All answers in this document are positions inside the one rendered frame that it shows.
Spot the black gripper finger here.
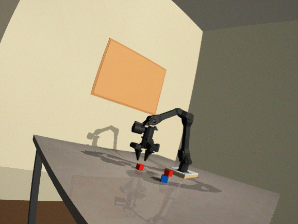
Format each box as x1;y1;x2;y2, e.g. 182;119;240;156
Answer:
134;148;143;160
144;149;154;161

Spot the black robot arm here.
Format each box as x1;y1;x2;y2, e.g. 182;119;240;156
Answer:
131;108;193;173

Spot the blue cube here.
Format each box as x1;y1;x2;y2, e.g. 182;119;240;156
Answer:
160;174;169;183

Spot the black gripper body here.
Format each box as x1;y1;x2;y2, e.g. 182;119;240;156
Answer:
130;135;153;151

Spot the red cube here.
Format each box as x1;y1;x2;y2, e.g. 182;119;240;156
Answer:
136;164;144;170
164;169;173;177

